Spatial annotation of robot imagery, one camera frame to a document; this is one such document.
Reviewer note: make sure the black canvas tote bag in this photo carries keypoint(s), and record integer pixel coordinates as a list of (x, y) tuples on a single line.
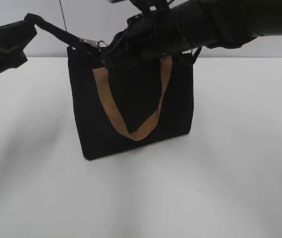
[(137, 92)]

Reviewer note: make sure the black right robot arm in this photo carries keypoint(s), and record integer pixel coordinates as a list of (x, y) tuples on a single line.
[(230, 23)]

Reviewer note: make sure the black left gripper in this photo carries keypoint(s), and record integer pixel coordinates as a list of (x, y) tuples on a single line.
[(14, 37)]

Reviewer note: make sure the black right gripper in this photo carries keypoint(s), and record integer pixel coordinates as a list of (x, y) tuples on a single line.
[(153, 33)]

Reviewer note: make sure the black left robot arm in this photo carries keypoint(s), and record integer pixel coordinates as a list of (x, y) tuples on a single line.
[(14, 38)]

